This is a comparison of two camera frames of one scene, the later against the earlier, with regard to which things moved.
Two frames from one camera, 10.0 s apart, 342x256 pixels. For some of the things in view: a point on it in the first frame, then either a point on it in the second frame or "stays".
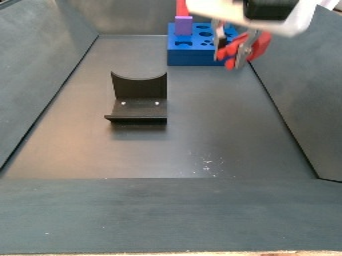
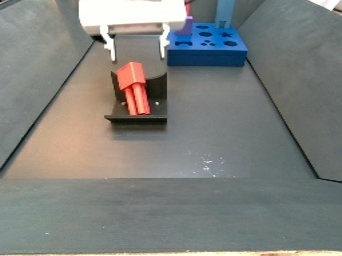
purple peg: (183, 25) stays
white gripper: (286, 16) -> (100, 13)
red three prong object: (226, 53) -> (132, 82)
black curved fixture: (140, 100) stays
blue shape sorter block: (195, 49) stays
